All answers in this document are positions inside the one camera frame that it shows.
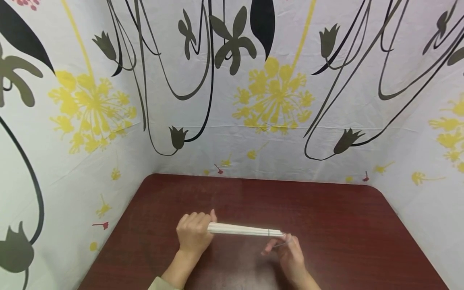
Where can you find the person's left hand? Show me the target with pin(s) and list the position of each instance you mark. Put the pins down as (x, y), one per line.
(193, 235)

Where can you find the person's right hand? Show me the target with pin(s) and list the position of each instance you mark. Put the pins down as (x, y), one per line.
(291, 259)

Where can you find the person's right fingers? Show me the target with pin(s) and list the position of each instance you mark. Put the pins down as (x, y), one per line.
(294, 245)

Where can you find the person's left fingers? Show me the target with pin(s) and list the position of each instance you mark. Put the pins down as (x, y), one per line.
(192, 218)

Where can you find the person's left thumb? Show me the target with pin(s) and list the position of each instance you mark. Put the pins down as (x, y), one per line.
(213, 216)

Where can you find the thin grey loop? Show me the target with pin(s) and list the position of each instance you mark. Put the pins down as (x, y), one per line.
(280, 244)

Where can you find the bundle of white sticks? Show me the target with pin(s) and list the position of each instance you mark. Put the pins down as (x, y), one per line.
(237, 229)

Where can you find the person's right forearm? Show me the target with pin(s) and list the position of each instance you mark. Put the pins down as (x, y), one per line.
(307, 280)

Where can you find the person's left forearm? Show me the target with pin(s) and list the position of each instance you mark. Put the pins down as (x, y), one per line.
(181, 267)

